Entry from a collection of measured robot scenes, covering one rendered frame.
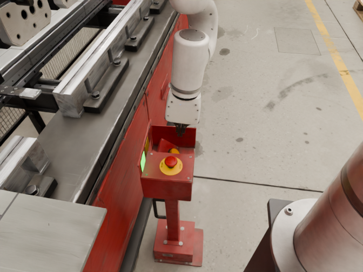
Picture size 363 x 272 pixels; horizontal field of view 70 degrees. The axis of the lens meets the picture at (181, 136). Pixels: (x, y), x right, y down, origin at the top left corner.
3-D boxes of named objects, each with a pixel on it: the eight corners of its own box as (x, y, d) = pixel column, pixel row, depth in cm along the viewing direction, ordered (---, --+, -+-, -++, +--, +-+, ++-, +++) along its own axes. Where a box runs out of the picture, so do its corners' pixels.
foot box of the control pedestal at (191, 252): (202, 266, 134) (203, 259, 125) (154, 262, 135) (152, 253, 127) (203, 229, 147) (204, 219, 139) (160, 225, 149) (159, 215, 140)
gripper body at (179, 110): (165, 94, 69) (163, 124, 77) (203, 99, 69) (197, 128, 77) (168, 77, 74) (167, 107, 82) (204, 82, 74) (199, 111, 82)
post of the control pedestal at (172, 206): (179, 241, 131) (177, 182, 91) (168, 240, 131) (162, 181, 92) (180, 231, 135) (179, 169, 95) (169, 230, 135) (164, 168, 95)
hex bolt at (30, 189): (34, 198, 60) (32, 195, 58) (24, 196, 60) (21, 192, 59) (41, 188, 61) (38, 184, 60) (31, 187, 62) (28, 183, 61)
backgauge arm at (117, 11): (139, 32, 153) (136, 7, 143) (39, 24, 161) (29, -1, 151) (142, 26, 158) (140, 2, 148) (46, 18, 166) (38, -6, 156)
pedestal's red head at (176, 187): (190, 202, 86) (193, 170, 73) (143, 197, 87) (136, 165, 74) (194, 155, 100) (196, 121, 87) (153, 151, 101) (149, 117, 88)
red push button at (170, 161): (176, 172, 80) (176, 165, 78) (163, 171, 81) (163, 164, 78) (177, 162, 83) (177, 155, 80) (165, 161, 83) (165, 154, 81)
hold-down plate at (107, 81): (100, 114, 84) (98, 107, 81) (84, 112, 84) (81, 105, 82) (129, 65, 104) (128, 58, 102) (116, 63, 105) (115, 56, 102)
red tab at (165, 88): (165, 100, 140) (164, 89, 135) (161, 100, 140) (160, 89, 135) (170, 84, 150) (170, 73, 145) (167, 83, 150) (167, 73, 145)
